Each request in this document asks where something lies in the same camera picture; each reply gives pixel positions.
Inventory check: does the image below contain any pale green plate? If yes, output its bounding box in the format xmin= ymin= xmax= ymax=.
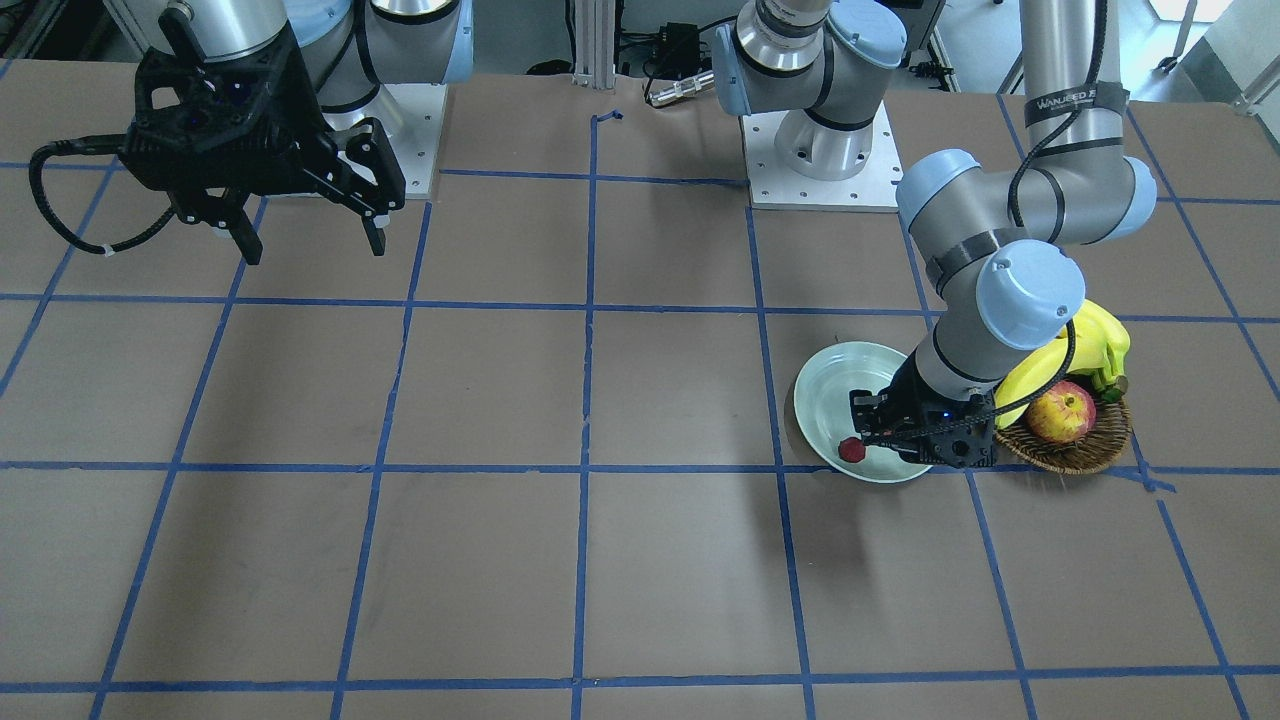
xmin=794 ymin=341 xmax=932 ymax=484

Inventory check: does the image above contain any woven wicker basket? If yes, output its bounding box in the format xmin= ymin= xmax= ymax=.
xmin=995 ymin=400 xmax=1132 ymax=475

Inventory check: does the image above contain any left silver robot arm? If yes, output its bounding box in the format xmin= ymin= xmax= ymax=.
xmin=712 ymin=1 xmax=1156 ymax=468

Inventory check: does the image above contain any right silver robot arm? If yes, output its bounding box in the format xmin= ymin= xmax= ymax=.
xmin=116 ymin=1 xmax=474 ymax=265

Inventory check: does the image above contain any yellow banana bunch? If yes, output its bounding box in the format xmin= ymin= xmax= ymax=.
xmin=995 ymin=300 xmax=1132 ymax=407

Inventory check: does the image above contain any red yellow apple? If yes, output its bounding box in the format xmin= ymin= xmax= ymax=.
xmin=1023 ymin=380 xmax=1097 ymax=445

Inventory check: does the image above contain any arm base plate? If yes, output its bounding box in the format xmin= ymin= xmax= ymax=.
xmin=740 ymin=104 xmax=902 ymax=213
xmin=262 ymin=82 xmax=448 ymax=201

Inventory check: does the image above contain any black power adapter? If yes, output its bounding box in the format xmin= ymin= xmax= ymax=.
xmin=652 ymin=22 xmax=701 ymax=79

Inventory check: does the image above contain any strawberry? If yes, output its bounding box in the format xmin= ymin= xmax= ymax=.
xmin=837 ymin=436 xmax=867 ymax=464

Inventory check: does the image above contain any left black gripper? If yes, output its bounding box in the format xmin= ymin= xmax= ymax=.
xmin=850 ymin=355 xmax=998 ymax=468

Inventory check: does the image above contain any aluminium frame post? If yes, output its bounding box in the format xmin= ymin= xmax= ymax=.
xmin=567 ymin=0 xmax=621 ymax=94

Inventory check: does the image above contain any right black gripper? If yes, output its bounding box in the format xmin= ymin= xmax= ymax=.
xmin=118 ymin=22 xmax=406 ymax=266

